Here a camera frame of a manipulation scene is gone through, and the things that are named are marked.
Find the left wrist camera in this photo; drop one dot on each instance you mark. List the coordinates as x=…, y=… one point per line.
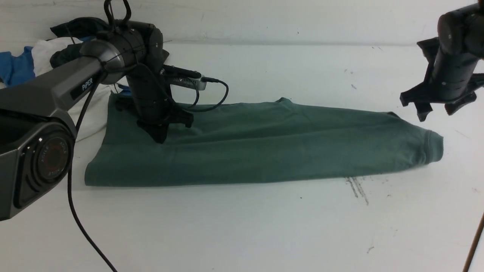
x=183, y=77

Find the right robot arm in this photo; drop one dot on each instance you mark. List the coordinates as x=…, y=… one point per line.
x=462, y=30

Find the blue shirt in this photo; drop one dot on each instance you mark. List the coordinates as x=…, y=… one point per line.
x=15, y=70

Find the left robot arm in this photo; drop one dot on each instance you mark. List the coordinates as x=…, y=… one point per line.
x=38, y=134

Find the white shirt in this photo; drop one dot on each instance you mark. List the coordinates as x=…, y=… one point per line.
x=95, y=118

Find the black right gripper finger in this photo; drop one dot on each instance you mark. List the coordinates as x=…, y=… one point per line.
x=423, y=110
x=455, y=105

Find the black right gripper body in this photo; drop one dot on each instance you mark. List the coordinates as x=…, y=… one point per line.
x=447, y=76

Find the green long-sleeved shirt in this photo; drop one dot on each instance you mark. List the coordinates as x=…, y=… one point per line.
x=260, y=143

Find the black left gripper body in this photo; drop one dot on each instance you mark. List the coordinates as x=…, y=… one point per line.
x=150, y=102

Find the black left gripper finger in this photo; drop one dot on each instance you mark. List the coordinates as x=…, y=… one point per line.
x=157, y=132

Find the dark grey shirt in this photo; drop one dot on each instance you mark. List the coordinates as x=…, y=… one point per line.
x=77, y=31

